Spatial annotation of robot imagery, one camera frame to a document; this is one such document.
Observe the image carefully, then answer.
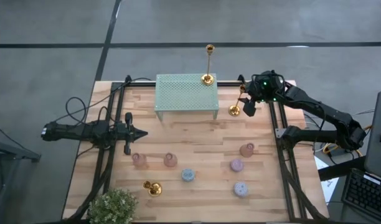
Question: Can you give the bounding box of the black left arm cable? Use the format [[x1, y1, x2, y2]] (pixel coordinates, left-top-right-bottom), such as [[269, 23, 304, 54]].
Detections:
[[55, 76, 154, 125]]

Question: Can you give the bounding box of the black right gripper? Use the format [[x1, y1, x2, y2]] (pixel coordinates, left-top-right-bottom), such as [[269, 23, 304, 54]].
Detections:
[[239, 70, 286, 118]]

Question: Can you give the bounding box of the blue-green floral candle tin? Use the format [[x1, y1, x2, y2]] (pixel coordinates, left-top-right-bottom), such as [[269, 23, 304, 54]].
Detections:
[[181, 168, 196, 183]]

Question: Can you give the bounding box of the yellow cable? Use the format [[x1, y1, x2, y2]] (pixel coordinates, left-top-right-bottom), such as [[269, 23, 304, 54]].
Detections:
[[322, 124, 374, 156]]

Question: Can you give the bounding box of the grey laptop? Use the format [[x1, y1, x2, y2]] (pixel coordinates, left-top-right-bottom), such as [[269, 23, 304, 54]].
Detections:
[[364, 91, 381, 181]]

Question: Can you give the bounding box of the green perforated metal shelf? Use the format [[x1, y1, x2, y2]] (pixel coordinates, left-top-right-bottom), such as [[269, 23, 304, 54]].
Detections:
[[154, 73, 220, 122]]

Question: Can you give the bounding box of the black power adapter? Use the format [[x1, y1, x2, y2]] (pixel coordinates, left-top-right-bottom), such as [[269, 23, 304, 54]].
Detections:
[[329, 146, 353, 157]]

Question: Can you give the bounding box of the green potted plant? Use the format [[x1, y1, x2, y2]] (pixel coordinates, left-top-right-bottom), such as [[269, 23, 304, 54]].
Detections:
[[87, 187, 139, 224]]

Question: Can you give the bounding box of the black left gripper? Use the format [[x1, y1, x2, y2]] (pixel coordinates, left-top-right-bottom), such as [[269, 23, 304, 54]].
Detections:
[[115, 112, 148, 156]]

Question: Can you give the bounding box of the black keyboard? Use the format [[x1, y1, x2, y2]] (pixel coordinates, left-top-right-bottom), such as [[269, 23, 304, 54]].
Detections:
[[341, 167, 381, 223]]

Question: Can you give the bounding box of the short gold candlestick holder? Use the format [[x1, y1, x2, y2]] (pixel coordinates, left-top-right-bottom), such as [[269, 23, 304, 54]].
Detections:
[[143, 180, 163, 198]]

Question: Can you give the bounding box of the black desk beam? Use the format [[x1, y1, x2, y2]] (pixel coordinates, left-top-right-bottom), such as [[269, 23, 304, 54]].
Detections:
[[317, 156, 366, 182]]

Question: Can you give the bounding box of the pink ribbed glass candle holder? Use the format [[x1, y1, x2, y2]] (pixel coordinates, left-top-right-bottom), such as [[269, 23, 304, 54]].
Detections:
[[163, 152, 179, 168], [131, 152, 147, 167], [239, 142, 255, 158]]

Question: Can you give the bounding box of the pink patterned candle tin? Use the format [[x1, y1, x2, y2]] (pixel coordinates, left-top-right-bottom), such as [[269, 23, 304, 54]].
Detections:
[[230, 158, 245, 173]]

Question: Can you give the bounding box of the tall gold candlestick holder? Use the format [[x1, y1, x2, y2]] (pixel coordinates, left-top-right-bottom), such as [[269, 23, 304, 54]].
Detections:
[[200, 44, 216, 86], [228, 84, 247, 118]]

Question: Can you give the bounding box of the black side stand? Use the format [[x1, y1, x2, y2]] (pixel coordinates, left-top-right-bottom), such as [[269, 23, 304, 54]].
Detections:
[[0, 124, 42, 224]]

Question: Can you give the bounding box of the white paper sheet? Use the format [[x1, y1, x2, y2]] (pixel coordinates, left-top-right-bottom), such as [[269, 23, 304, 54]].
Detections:
[[314, 155, 340, 205]]

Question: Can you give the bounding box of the black aluminium table frame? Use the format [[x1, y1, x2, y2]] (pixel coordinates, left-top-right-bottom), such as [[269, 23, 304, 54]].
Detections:
[[65, 74, 327, 223]]

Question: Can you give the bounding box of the purple white patterned candle tin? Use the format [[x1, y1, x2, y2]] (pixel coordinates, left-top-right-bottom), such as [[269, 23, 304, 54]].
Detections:
[[233, 182, 249, 198]]

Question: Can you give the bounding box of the grey cable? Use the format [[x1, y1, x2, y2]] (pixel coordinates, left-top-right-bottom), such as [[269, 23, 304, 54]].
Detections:
[[352, 108, 375, 116]]

